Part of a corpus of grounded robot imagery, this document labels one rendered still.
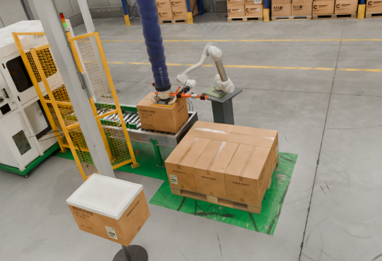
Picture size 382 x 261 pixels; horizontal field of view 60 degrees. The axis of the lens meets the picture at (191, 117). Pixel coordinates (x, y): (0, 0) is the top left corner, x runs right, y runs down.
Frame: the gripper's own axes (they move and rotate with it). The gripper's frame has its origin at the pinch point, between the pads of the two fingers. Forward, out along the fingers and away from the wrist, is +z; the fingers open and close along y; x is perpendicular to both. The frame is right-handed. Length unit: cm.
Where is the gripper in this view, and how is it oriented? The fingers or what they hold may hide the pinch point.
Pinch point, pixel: (181, 94)
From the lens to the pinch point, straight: 450.1
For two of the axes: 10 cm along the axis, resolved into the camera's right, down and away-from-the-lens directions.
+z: -4.3, 5.0, -7.5
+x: -8.9, -1.1, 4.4
